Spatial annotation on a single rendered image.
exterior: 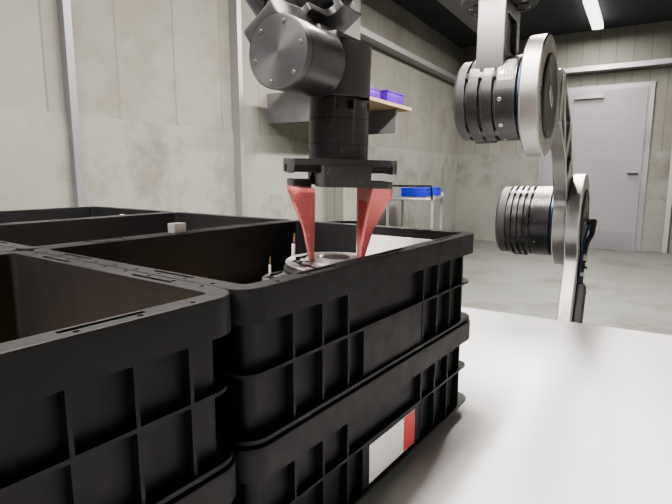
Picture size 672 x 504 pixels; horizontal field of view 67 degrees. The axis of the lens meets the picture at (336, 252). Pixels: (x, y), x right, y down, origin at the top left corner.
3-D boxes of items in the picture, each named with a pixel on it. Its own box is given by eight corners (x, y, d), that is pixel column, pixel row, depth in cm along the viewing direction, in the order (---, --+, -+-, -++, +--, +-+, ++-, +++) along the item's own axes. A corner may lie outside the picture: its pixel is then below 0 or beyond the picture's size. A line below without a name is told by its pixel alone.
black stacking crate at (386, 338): (296, 293, 82) (295, 223, 80) (473, 325, 65) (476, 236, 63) (38, 368, 50) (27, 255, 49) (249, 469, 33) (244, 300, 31)
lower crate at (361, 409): (297, 357, 84) (296, 287, 82) (471, 405, 66) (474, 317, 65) (45, 470, 52) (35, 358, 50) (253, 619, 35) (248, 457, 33)
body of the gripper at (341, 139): (398, 180, 47) (401, 98, 46) (288, 178, 45) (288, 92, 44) (379, 178, 53) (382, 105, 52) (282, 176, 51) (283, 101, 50)
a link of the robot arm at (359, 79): (382, 37, 48) (331, 43, 51) (346, 19, 42) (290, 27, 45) (379, 113, 49) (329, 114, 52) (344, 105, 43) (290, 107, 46)
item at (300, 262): (324, 253, 58) (324, 248, 57) (403, 266, 52) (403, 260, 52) (264, 267, 49) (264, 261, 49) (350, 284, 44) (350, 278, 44)
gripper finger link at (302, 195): (367, 267, 48) (371, 166, 46) (291, 267, 46) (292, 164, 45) (352, 253, 54) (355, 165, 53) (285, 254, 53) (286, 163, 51)
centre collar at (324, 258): (329, 255, 54) (329, 249, 54) (369, 262, 51) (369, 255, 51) (301, 262, 50) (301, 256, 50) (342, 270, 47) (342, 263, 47)
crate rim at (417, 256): (295, 234, 81) (295, 219, 80) (477, 251, 63) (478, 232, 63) (26, 274, 49) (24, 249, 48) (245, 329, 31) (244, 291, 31)
